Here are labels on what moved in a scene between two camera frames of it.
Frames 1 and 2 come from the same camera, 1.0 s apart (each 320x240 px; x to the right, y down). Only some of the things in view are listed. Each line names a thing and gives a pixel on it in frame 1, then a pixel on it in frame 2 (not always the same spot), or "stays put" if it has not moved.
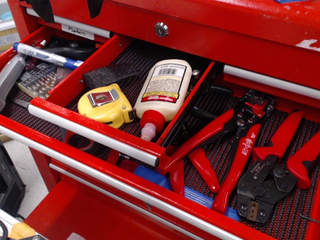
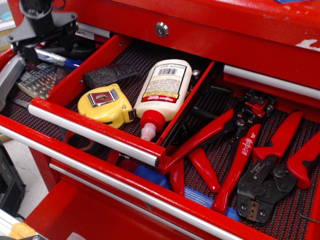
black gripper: x=44 y=9 -> x=41 y=24
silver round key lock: x=161 y=29 stays put
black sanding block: x=113 y=74 stays put
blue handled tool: x=161 y=178 stays put
